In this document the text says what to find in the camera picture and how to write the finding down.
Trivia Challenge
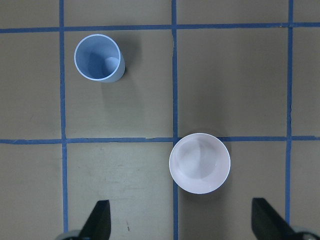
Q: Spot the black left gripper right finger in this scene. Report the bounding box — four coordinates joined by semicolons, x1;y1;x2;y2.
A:
251;197;296;240

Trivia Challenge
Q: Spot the light blue plastic cup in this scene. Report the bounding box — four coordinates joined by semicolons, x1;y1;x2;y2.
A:
73;34;126;83

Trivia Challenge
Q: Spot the pink plastic bowl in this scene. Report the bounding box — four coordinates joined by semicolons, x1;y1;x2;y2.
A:
169;133;231;195

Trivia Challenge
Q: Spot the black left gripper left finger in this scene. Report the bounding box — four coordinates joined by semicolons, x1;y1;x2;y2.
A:
79;200;111;240

